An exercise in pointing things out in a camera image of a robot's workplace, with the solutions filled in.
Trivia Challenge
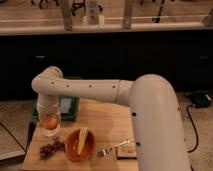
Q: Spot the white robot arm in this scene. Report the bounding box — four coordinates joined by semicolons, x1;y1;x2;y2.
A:
31;66;191;171

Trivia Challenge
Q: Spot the brown wooden block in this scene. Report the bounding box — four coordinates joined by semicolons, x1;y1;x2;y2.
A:
116;144;137;160

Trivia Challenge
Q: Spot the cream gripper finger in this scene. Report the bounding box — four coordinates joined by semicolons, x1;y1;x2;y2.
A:
38;113;45;126
56;112;61;123

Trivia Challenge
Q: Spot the dark blue floor device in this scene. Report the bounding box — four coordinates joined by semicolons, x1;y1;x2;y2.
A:
188;91;212;108

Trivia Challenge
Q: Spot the white paper cup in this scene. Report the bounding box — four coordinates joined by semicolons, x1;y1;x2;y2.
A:
41;123;60;139

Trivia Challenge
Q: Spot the orange bowl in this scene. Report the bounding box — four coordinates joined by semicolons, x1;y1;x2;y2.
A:
65;129;95;162

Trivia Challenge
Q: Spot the white card in tray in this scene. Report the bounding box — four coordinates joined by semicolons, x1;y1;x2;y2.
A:
60;98;71;114

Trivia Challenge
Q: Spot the orange-red apple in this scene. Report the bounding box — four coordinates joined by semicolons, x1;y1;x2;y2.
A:
43;118;58;130

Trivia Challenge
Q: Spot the black cable at left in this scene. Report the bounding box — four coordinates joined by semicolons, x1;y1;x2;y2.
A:
0;121;27;154

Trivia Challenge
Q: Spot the silver fork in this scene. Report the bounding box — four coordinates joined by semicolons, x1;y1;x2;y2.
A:
97;139;130;157

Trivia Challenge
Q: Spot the black power cable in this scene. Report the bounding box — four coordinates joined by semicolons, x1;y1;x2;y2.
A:
185;103;200;154

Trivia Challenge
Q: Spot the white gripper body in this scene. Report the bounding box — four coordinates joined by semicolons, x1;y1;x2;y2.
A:
36;95;59;116

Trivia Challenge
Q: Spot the green plastic tray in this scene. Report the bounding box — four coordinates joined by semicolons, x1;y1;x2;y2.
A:
31;76;83;122

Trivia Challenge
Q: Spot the dark grape bunch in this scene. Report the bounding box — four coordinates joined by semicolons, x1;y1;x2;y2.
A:
39;141;65;160

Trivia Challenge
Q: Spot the wooden shelf frame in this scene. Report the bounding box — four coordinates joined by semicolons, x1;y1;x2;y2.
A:
0;0;213;35

